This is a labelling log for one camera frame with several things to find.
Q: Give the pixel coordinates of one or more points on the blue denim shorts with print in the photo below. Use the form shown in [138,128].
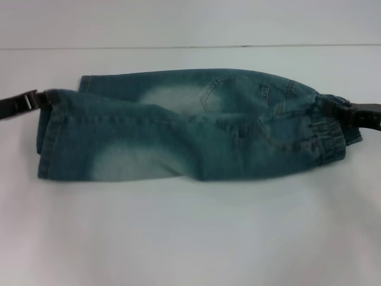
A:
[184,143]

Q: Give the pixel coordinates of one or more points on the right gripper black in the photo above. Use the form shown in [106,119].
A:
[372,116]

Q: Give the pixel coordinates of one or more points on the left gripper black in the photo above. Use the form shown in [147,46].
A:
[10,107]

